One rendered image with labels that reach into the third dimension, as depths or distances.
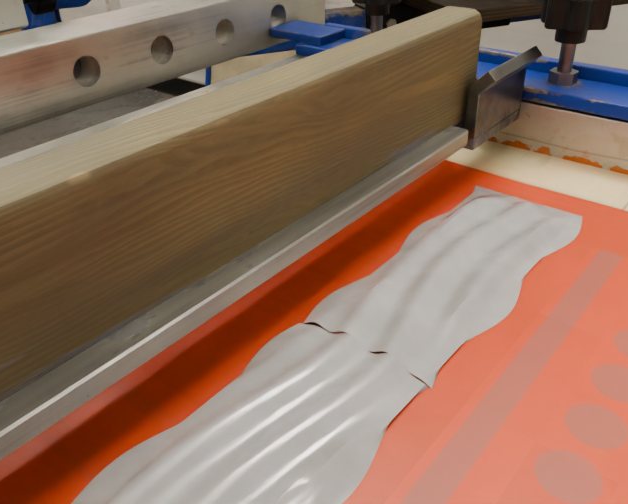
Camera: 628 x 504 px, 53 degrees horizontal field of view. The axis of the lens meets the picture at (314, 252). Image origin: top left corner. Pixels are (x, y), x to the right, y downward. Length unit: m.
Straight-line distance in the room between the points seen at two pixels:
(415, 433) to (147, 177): 0.14
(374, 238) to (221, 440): 0.17
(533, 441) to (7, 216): 0.20
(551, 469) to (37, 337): 0.18
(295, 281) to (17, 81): 0.24
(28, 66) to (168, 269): 0.25
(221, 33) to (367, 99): 0.29
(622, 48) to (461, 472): 2.12
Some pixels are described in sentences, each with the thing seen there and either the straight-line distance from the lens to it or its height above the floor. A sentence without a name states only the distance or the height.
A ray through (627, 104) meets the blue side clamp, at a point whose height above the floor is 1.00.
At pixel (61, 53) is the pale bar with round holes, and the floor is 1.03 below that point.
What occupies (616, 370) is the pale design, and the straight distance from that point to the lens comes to 0.30.
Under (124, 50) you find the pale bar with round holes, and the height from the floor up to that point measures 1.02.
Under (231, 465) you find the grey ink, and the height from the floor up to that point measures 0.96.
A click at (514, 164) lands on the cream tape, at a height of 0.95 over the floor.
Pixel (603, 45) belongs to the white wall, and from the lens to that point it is 2.32.
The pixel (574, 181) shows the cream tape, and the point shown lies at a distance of 0.45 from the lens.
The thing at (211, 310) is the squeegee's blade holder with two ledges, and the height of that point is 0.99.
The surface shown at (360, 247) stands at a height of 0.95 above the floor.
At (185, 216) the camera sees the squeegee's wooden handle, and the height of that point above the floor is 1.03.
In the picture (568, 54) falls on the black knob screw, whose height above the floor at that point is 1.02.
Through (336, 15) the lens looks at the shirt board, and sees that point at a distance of 1.07.
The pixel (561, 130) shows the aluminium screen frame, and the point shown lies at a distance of 0.48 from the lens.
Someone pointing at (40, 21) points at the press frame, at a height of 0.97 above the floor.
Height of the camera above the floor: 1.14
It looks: 33 degrees down
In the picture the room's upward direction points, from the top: 2 degrees counter-clockwise
